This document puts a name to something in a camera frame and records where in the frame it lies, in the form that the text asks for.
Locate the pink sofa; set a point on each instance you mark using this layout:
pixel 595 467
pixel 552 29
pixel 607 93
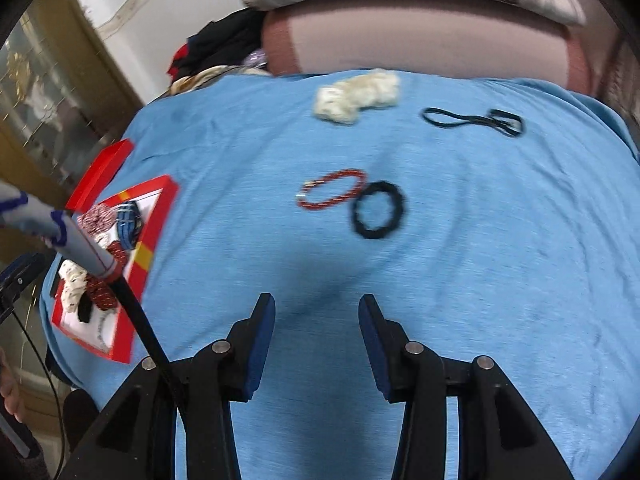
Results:
pixel 425 40

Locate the blue striped hair band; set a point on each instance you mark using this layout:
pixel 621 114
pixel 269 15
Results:
pixel 127 225

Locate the red dotted scrunchie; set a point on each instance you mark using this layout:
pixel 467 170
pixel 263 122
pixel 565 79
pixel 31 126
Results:
pixel 102 292

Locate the person's left forearm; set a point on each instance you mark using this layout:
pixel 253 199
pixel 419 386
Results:
pixel 20 460

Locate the person's left hand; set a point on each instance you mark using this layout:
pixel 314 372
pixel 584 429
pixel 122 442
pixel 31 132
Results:
pixel 12 395

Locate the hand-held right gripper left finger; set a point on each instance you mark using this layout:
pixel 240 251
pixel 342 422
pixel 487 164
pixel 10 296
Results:
pixel 262 330

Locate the red garment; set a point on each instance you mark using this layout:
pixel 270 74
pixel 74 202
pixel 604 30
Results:
pixel 180 60

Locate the patterned beige cloth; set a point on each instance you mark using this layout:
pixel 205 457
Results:
pixel 210 77

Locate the red box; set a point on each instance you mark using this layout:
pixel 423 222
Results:
pixel 165 210

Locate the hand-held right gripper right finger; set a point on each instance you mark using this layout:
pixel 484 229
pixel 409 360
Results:
pixel 372 330

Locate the plaid scrunchie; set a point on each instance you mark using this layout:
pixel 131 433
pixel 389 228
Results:
pixel 97 217

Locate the blue blanket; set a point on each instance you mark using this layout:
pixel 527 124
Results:
pixel 475 260

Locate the red box lid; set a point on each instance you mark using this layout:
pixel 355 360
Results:
pixel 105 165

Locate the cream dotted scrunchie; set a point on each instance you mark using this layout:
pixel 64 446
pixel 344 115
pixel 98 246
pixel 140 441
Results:
pixel 350 97

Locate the black garment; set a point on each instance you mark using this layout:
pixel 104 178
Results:
pixel 230 35

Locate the glass display cabinet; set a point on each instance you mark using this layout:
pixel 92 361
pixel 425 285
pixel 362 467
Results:
pixel 50 85

